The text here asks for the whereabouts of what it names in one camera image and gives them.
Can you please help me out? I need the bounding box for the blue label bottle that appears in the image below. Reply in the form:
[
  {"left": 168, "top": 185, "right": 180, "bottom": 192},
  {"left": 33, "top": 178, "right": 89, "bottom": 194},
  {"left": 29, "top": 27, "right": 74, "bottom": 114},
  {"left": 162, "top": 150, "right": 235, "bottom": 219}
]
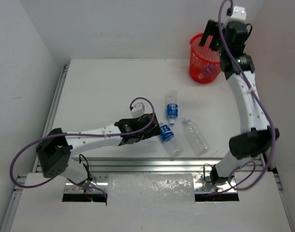
[
  {"left": 166, "top": 90, "right": 179, "bottom": 126},
  {"left": 198, "top": 64, "right": 217, "bottom": 79}
]

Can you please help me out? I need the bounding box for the blue label bottle Chinese text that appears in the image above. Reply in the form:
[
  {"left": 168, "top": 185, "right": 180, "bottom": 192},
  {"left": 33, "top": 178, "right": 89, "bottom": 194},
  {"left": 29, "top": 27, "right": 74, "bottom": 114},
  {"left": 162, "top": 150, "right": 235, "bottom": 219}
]
[{"left": 159, "top": 122, "right": 183, "bottom": 158}]

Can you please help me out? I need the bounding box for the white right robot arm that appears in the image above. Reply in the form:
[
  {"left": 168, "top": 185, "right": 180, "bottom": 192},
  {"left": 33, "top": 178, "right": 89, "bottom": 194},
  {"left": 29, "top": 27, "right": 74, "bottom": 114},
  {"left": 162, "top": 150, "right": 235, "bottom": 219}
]
[{"left": 199, "top": 20, "right": 280, "bottom": 185}]

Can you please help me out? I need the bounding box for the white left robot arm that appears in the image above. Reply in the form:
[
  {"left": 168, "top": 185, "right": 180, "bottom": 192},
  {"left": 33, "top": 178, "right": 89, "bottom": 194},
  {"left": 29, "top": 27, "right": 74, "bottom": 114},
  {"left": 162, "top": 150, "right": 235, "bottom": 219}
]
[{"left": 36, "top": 114, "right": 161, "bottom": 184}]

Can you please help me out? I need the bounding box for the red mesh plastic bin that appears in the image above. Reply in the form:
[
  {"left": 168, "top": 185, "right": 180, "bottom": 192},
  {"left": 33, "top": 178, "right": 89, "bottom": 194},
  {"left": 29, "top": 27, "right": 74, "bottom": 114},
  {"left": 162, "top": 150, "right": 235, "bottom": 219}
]
[{"left": 189, "top": 33, "right": 221, "bottom": 84}]

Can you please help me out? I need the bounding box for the translucent plastic sheet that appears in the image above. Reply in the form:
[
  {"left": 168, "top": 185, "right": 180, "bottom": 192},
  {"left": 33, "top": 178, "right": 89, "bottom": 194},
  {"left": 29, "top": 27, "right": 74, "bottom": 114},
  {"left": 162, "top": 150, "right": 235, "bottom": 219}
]
[{"left": 107, "top": 174, "right": 195, "bottom": 206}]

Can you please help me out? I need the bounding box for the clear unlabelled bottle white cap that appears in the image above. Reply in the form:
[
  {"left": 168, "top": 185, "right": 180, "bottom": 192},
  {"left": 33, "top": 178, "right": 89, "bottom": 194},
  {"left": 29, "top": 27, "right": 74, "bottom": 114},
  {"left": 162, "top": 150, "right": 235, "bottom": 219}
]
[{"left": 182, "top": 117, "right": 210, "bottom": 156}]

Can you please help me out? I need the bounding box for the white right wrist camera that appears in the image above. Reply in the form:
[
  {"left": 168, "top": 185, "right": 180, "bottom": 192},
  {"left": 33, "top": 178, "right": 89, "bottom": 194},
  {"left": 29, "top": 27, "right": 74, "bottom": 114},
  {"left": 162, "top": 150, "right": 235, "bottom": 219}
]
[{"left": 227, "top": 6, "right": 247, "bottom": 22}]

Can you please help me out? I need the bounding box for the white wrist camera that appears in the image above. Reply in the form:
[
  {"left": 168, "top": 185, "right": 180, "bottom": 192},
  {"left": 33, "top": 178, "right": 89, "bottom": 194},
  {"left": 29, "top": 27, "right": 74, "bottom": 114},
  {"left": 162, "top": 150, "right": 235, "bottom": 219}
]
[
  {"left": 227, "top": 6, "right": 247, "bottom": 22},
  {"left": 130, "top": 102, "right": 145, "bottom": 118}
]

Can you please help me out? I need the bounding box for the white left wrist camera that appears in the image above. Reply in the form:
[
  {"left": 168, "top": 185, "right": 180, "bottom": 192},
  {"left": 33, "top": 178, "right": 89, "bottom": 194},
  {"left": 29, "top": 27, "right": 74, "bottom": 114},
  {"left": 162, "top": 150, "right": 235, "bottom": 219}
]
[{"left": 130, "top": 102, "right": 145, "bottom": 118}]

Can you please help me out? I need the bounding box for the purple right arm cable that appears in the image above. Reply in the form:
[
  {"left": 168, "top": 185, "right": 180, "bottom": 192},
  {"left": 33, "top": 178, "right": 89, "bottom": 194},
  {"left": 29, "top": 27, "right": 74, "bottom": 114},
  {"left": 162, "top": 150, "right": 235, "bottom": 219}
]
[{"left": 218, "top": 0, "right": 276, "bottom": 194}]

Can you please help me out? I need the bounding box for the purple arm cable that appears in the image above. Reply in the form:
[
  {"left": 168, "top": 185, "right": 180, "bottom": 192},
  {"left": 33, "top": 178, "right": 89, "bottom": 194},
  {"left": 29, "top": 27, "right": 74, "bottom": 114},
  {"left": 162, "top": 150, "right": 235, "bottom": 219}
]
[
  {"left": 218, "top": 0, "right": 276, "bottom": 194},
  {"left": 11, "top": 97, "right": 155, "bottom": 189}
]

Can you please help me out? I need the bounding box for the aluminium table front rail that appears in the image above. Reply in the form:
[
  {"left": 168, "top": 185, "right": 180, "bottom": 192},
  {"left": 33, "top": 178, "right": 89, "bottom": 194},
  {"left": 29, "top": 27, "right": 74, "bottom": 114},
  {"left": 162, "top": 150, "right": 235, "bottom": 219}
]
[{"left": 31, "top": 157, "right": 266, "bottom": 174}]

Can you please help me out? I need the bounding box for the aluminium table rail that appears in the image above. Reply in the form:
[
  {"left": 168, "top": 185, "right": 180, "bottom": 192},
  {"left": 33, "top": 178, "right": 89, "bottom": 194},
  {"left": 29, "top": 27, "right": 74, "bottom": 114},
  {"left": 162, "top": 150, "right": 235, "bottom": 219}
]
[
  {"left": 227, "top": 63, "right": 280, "bottom": 190},
  {"left": 31, "top": 157, "right": 266, "bottom": 174},
  {"left": 0, "top": 63, "right": 70, "bottom": 232}
]

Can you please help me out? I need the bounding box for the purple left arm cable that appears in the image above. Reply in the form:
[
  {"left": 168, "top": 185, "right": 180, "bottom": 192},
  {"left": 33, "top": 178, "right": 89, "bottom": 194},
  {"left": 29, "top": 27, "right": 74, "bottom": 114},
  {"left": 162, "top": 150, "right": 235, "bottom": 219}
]
[{"left": 11, "top": 97, "right": 155, "bottom": 189}]

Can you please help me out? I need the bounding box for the aluminium table right rail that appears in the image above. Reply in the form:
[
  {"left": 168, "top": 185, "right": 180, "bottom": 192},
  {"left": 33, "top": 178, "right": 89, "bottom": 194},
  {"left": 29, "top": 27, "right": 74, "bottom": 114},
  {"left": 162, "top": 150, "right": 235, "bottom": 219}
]
[{"left": 227, "top": 63, "right": 280, "bottom": 190}]

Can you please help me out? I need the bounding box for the black looped cable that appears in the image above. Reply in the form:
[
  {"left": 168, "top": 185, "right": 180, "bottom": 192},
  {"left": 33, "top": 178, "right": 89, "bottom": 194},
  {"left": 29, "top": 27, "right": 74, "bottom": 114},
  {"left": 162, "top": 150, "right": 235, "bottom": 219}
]
[{"left": 203, "top": 163, "right": 217, "bottom": 191}]

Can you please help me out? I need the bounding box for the aluminium table left rail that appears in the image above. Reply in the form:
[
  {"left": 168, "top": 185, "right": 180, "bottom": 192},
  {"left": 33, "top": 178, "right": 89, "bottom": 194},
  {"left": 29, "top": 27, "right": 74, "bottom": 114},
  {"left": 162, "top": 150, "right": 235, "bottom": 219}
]
[{"left": 0, "top": 63, "right": 70, "bottom": 232}]

